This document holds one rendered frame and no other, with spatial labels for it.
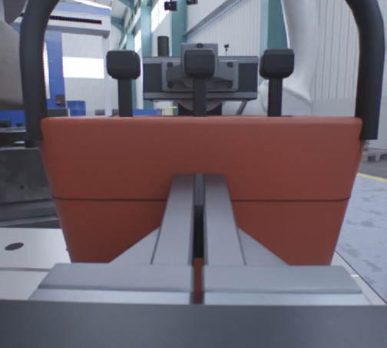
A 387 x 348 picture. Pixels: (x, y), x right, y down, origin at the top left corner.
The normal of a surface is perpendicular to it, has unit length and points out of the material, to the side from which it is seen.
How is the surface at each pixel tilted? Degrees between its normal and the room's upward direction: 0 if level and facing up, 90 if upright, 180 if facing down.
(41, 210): 90
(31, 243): 0
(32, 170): 90
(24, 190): 90
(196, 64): 90
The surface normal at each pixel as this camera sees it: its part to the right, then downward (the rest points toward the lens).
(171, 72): -0.88, 0.07
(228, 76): 0.85, 0.07
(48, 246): 0.00, -0.99
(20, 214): 0.36, 0.14
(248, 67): -0.03, 0.15
